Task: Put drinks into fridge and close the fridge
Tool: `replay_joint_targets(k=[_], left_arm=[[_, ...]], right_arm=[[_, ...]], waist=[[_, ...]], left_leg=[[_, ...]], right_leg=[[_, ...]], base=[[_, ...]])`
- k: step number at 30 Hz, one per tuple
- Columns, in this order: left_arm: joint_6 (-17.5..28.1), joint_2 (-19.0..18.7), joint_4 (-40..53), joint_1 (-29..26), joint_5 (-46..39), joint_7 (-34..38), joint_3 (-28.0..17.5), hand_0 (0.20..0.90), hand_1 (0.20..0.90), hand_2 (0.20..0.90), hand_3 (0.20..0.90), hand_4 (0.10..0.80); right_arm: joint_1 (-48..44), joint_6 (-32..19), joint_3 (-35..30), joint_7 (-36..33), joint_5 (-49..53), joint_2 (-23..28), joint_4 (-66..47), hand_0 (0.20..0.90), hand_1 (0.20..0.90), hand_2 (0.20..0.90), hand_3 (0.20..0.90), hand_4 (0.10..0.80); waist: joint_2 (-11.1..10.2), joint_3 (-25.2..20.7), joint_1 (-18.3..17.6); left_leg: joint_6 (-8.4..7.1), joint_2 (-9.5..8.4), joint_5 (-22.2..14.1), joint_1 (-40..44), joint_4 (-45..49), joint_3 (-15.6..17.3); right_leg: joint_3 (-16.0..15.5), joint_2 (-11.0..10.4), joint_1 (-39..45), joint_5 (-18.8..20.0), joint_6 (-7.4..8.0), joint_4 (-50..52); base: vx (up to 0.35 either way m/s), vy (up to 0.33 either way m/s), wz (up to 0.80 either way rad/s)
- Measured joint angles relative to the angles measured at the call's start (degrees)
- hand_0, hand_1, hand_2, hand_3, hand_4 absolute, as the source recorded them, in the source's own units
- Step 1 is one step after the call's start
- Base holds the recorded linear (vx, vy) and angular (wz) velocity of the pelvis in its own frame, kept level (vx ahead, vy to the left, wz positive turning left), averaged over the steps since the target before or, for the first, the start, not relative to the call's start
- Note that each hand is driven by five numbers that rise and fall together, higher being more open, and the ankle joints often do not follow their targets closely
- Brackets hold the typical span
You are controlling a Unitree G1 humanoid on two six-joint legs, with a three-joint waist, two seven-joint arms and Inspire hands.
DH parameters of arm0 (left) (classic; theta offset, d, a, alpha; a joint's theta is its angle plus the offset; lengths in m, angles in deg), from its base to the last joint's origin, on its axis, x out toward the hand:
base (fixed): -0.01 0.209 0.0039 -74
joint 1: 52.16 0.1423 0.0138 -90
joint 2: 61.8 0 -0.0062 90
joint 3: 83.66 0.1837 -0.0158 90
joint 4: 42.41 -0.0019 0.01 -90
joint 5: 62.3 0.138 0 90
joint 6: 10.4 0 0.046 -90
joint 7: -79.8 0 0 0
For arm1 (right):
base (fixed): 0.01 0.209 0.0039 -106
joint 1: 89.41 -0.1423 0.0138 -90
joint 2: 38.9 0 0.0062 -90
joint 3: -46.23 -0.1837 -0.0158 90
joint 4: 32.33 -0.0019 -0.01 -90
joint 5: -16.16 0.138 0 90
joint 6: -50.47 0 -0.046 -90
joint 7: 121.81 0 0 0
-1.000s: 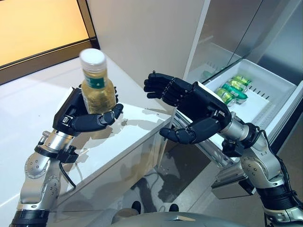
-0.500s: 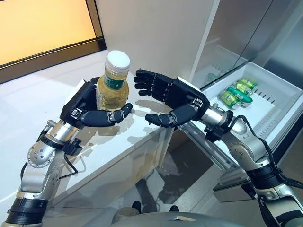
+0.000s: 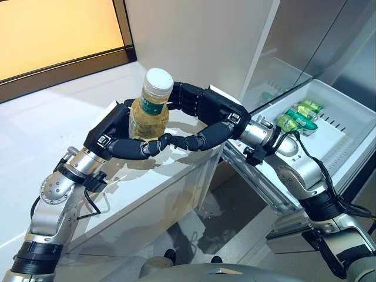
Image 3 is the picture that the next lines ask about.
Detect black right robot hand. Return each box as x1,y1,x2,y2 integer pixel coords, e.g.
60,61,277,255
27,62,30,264
169,83,252,152

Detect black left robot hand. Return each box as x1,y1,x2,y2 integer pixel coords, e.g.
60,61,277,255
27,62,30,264
83,99,174,161

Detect yellow tea bottle white cap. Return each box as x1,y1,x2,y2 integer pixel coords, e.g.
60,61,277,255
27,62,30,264
128,68,174,139

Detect stainless steel fridge door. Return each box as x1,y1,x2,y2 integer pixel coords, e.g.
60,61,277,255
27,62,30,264
239,0,346,114
302,0,376,80

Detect white fridge drawer bin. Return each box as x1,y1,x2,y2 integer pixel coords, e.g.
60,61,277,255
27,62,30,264
223,79,376,206

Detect steel fridge drawer front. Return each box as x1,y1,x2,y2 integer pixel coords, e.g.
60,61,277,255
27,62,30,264
266,176,376,262

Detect light green drink can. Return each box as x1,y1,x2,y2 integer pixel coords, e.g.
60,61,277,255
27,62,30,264
304,99,324,114
276,114,303,133
296,102,320,120

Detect dark green drink can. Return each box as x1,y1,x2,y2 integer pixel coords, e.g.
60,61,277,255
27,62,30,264
285,108,318,132

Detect white counter cabinet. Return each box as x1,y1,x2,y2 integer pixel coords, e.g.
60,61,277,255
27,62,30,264
0,61,226,282

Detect tall white cabinet panel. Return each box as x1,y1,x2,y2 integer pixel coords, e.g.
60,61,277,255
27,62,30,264
123,0,281,211

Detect dark framed orange window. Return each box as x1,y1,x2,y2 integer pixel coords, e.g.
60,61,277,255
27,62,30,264
0,0,139,103

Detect grey robot body shell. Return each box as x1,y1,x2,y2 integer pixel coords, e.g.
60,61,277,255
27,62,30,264
140,255,294,282

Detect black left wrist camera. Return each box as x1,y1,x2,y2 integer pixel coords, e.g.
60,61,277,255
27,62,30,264
83,172,108,193

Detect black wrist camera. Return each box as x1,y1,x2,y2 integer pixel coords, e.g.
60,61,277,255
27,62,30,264
83,172,108,193
243,146,265,166

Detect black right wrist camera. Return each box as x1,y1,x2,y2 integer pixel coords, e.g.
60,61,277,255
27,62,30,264
243,146,265,166

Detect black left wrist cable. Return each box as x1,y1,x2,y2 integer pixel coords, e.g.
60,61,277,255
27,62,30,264
76,189,101,220

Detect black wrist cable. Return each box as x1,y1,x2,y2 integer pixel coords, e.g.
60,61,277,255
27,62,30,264
283,130,376,220
76,189,101,220

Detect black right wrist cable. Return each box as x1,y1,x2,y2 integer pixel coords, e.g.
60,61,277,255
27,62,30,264
283,130,376,220

